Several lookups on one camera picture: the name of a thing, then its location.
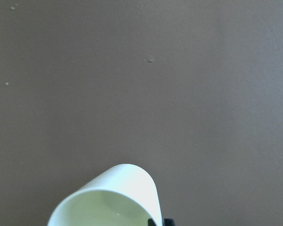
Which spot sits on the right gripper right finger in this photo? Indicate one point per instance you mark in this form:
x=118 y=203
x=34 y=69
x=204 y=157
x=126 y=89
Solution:
x=169 y=222

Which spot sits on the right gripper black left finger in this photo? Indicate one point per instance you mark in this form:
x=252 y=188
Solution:
x=151 y=222

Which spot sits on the pale yellow plastic cup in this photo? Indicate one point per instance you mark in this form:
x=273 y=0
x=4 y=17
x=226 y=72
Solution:
x=124 y=195

